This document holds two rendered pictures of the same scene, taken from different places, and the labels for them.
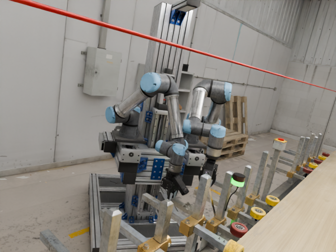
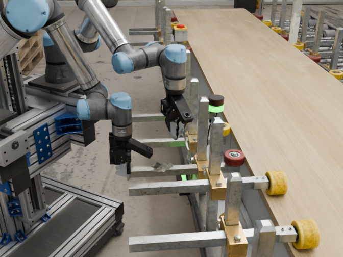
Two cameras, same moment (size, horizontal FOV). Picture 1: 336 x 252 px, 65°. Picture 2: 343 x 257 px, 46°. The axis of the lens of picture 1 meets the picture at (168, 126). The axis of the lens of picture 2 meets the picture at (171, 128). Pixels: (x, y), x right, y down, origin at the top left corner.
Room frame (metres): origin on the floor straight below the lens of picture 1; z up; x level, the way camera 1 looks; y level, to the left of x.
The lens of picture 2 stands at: (0.33, 0.68, 1.73)
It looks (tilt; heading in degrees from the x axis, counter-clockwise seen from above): 28 degrees down; 317
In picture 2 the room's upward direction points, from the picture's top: straight up
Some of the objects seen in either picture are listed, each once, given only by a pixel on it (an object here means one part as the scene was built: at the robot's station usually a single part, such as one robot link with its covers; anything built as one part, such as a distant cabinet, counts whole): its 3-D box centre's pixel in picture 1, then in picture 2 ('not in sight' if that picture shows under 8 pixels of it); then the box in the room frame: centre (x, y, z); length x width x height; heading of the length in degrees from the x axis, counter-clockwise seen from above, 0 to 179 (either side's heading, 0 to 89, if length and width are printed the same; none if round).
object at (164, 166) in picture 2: (190, 205); (162, 165); (1.32, -0.20, 0.87); 0.09 x 0.07 x 0.02; 52
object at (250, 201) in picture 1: (252, 198); not in sight; (1.63, -0.64, 0.84); 0.14 x 0.06 x 0.05; 142
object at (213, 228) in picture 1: (216, 224); (202, 166); (1.23, -0.34, 0.85); 0.14 x 0.06 x 0.05; 142
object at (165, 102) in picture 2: (210, 165); (173, 102); (1.31, -0.26, 1.13); 0.09 x 0.08 x 0.12; 163
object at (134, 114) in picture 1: (131, 114); not in sight; (1.88, 0.28, 1.21); 0.13 x 0.12 x 0.14; 140
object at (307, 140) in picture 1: (301, 159); (165, 37); (2.64, -1.42, 0.90); 0.04 x 0.04 x 0.48; 52
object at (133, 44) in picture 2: (296, 162); (154, 43); (2.85, -1.49, 0.80); 0.44 x 0.03 x 0.04; 52
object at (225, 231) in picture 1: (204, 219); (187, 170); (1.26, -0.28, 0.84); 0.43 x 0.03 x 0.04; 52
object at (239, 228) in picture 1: (237, 236); (233, 165); (1.14, -0.43, 0.85); 0.08 x 0.08 x 0.11
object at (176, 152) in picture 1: (177, 154); (120, 109); (1.41, -0.08, 1.12); 0.09 x 0.08 x 0.11; 50
